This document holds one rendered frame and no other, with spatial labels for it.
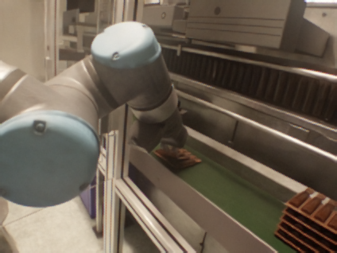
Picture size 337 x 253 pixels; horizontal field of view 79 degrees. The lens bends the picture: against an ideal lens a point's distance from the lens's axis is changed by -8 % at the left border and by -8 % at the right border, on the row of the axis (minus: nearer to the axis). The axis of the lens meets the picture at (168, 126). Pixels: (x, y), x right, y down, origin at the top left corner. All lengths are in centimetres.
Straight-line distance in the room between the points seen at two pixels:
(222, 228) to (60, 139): 35
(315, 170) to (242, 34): 35
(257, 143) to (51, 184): 55
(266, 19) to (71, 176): 42
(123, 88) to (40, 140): 17
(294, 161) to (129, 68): 46
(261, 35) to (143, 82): 26
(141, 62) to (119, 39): 5
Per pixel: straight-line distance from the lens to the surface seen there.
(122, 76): 31
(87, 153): 19
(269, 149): 64
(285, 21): 47
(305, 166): 61
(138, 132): 42
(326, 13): 78
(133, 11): 53
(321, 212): 41
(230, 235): 45
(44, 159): 19
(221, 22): 55
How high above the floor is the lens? 97
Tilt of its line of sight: 21 degrees down
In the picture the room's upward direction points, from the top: 9 degrees clockwise
